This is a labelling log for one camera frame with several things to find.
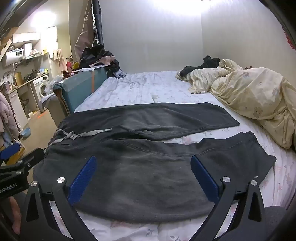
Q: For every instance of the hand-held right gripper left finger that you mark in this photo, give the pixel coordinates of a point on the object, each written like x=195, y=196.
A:
x=82, y=180

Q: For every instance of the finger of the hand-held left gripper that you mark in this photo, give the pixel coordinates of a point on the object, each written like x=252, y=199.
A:
x=10, y=151
x=32, y=157

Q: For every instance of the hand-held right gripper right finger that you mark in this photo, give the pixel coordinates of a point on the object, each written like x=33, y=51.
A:
x=205, y=180

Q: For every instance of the dark grey pants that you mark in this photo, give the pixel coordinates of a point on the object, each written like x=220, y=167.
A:
x=138, y=176

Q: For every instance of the person's left hand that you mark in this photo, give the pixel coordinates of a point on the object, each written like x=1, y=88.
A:
x=15, y=215

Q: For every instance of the yellow box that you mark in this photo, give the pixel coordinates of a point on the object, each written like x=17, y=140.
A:
x=18, y=154

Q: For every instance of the blue bowl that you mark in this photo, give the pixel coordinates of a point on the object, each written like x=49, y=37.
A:
x=26, y=133

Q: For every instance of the pink jacket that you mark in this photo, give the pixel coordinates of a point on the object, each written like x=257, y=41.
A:
x=7, y=115

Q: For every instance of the white kitchen base cabinet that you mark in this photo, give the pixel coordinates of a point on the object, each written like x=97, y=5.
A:
x=17, y=109

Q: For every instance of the white washing machine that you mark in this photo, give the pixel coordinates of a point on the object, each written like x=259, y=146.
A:
x=42, y=89

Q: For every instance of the person's grey clothed leg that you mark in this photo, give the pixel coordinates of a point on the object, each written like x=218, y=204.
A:
x=276, y=222

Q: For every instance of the white water heater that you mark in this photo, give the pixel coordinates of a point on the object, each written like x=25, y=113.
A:
x=13, y=56

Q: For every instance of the red bottle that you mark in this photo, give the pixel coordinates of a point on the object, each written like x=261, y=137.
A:
x=68, y=66

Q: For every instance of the pale yellow printed duvet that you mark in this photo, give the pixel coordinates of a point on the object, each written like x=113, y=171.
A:
x=254, y=92

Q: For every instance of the small white cylinder heater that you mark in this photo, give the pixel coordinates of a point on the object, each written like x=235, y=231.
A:
x=28, y=49

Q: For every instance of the beige hanging towel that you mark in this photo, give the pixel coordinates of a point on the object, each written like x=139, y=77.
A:
x=59, y=58

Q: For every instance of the white floral bed sheet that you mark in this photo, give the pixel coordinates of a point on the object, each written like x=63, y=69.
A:
x=143, y=90

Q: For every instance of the black garment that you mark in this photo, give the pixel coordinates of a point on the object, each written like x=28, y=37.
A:
x=210, y=61

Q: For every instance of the pile of mixed clothes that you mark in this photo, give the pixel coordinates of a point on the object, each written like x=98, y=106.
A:
x=97, y=55

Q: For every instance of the beige hanging curtain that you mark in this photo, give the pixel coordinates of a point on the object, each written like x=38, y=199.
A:
x=82, y=30

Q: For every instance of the dark hanging cloth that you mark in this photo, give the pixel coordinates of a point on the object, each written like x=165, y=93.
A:
x=98, y=20

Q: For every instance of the white wall cabinet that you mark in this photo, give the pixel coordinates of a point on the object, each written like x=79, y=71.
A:
x=25, y=37

